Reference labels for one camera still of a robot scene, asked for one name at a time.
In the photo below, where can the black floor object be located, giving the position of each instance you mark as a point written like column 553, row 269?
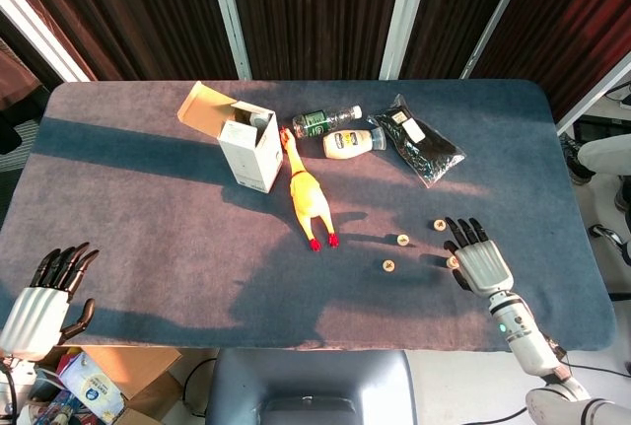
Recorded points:
column 599, row 125

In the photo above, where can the open white cardboard box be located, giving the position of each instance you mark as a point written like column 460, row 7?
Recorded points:
column 251, row 163

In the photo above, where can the dark brown partition panel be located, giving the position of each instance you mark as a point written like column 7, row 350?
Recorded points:
column 567, row 16
column 148, row 11
column 315, row 11
column 453, row 11

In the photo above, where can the black fabric object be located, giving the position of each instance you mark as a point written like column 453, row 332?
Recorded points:
column 10, row 129

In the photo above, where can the grey aluminium partition post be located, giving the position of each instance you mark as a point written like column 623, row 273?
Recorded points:
column 405, row 21
column 495, row 21
column 229, row 16
column 591, row 94

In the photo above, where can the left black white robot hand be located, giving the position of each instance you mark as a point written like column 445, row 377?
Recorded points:
column 34, row 316

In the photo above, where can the white partition post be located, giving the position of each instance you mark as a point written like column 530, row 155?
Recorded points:
column 39, row 25

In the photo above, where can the clear bottle with green label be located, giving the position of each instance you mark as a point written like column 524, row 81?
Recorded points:
column 315, row 121

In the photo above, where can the large brown cardboard box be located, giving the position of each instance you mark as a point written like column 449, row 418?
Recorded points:
column 133, row 371

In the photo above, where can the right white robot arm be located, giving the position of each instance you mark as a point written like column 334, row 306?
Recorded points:
column 522, row 341

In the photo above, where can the light grey trouser leg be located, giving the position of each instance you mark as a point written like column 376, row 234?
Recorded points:
column 606, row 154

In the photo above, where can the white mayonnaise squeeze bottle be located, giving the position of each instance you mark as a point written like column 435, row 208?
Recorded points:
column 345, row 143

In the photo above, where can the clear bag of black seeds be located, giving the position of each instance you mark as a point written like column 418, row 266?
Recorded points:
column 424, row 149

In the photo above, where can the white jar with grey lid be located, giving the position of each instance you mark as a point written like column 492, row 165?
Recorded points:
column 259, row 119

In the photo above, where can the yellow rubber chicken toy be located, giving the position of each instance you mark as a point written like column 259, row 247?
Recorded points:
column 308, row 193

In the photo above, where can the reddish brown curtain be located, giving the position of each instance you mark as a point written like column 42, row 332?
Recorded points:
column 15, row 75

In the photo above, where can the grey black sneaker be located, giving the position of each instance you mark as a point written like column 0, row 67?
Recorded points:
column 577, row 161

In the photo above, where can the small brown cardboard box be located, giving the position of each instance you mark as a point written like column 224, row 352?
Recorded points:
column 143, row 417

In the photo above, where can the grey plastic chair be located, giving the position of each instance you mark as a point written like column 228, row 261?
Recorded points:
column 315, row 380

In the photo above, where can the blue white printed carton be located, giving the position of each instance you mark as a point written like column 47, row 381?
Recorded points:
column 91, row 390

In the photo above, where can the blue grey table cloth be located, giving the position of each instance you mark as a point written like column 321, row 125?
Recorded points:
column 148, row 228

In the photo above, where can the blue printed package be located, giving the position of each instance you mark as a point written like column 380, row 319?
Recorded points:
column 59, row 407

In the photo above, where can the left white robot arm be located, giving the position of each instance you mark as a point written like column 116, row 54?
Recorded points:
column 15, row 380

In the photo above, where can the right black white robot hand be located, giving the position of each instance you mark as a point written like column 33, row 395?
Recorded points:
column 485, row 264

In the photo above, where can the black chrome chair base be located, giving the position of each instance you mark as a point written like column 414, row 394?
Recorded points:
column 611, row 235

